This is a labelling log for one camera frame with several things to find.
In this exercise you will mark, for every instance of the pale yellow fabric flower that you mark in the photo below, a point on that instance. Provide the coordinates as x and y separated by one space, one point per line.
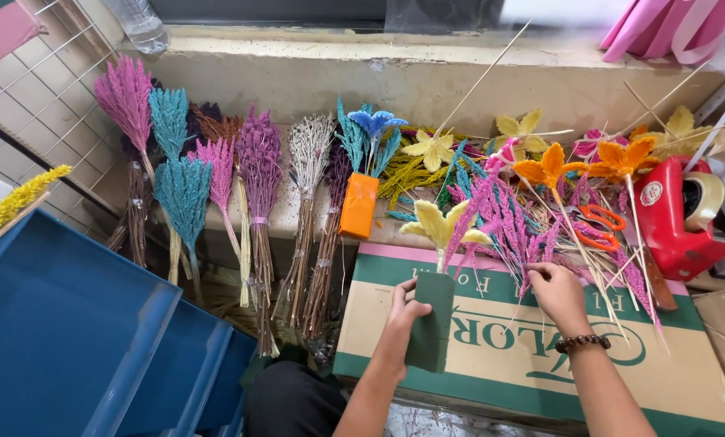
435 224

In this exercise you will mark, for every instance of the teal dried grass bundle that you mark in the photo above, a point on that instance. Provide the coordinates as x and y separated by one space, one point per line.
168 121
183 194

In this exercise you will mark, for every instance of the small pink dried grass bundle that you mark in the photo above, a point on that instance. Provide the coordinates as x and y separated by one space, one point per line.
220 170

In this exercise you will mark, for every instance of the pink wrapping paper rolls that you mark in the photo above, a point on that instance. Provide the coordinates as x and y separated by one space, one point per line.
660 27

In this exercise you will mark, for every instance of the person's black trousers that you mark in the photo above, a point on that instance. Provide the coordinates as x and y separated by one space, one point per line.
289 400

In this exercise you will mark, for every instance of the yellow dried grass sprig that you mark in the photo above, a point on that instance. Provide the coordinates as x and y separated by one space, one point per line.
16 200

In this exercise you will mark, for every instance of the heap of teal dried grass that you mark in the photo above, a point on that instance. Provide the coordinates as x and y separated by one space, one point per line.
459 173

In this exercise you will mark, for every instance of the red tape dispenser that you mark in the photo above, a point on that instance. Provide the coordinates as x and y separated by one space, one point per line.
663 230

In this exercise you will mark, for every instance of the cardboard box with green print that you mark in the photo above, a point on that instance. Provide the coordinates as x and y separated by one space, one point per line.
520 364

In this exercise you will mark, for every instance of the clear tape roll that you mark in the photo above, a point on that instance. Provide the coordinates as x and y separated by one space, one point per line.
708 197

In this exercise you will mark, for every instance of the purple dried grass bundle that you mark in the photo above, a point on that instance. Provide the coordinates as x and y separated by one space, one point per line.
259 158

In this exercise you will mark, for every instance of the blue fabric flower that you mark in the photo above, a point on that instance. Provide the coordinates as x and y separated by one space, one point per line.
374 121

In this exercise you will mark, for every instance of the white dried twig bundle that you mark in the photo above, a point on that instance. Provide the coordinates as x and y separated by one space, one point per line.
309 152

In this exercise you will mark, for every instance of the large pink dried grass bundle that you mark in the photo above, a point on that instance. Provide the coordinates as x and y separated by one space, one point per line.
126 103

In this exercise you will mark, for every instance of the rust brown dried bundle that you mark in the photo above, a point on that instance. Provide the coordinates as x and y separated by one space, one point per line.
217 126

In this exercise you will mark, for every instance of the heap of yellow-green dried grass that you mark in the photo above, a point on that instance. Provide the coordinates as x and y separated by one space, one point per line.
406 176

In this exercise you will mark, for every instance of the natural straw bundle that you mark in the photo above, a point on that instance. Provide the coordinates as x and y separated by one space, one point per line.
243 236

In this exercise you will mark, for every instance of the teal dried sprigs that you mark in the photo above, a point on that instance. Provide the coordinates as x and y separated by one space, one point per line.
351 136

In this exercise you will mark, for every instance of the person's right fingers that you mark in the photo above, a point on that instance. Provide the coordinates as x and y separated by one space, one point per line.
535 274

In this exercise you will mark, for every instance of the pink paper sheet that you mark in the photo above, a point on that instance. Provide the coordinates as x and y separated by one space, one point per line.
4 33

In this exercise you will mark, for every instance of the heap of pink dried grass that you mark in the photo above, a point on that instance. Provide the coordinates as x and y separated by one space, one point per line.
514 224

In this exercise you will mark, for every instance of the orange fabric flower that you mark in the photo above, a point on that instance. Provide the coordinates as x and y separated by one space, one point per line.
549 164
623 156

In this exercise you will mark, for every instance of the long wooden skewer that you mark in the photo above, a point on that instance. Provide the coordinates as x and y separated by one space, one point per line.
484 76

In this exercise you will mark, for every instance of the person's right hand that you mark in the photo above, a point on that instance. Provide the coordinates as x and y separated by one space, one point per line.
560 300

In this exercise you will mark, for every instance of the clear plastic water bottle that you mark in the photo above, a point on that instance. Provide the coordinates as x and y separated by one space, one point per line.
139 24

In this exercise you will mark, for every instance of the pink fabric flower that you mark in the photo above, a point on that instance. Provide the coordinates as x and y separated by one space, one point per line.
587 144

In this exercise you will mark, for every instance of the blue plastic tray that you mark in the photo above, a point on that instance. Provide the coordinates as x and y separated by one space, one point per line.
232 382
180 370
59 328

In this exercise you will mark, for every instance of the person's left hand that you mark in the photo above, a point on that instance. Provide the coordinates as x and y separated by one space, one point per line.
399 321

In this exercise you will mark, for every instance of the green floral foam block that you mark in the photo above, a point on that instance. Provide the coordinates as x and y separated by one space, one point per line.
430 325

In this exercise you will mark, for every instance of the dark purple dried bundle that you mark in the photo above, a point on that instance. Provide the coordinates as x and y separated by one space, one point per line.
337 176

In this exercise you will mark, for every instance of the orange wrapped foam block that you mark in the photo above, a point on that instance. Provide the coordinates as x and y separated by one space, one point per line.
358 206

